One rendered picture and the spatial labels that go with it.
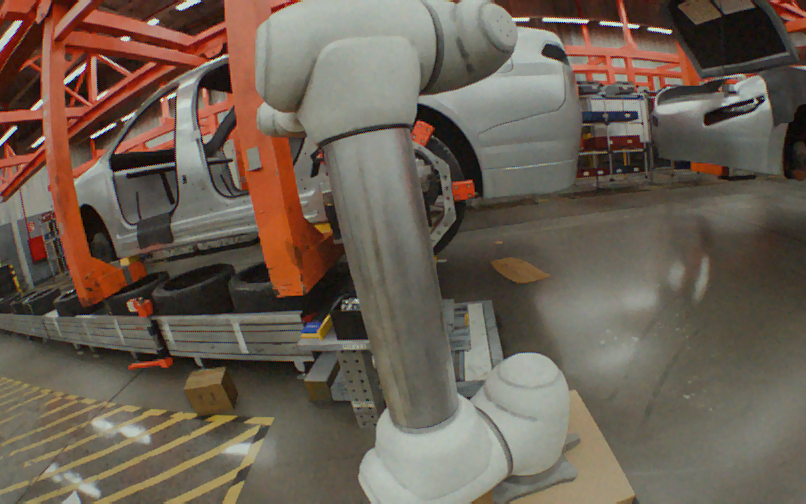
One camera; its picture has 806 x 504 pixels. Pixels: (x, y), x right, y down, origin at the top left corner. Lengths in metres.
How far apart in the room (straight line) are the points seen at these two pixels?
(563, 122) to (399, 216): 1.62
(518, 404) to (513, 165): 1.43
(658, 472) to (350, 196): 1.26
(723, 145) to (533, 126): 1.74
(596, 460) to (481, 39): 0.78
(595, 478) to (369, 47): 0.80
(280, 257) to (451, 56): 1.26
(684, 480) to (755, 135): 2.36
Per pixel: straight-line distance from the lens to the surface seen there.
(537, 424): 0.58
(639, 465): 1.35
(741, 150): 3.02
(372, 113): 0.35
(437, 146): 1.51
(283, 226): 1.48
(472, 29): 0.42
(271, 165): 1.47
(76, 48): 3.51
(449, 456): 0.48
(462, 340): 1.69
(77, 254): 2.94
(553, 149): 1.88
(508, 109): 1.84
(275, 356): 1.92
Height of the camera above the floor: 1.03
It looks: 16 degrees down
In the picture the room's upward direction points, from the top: 9 degrees counter-clockwise
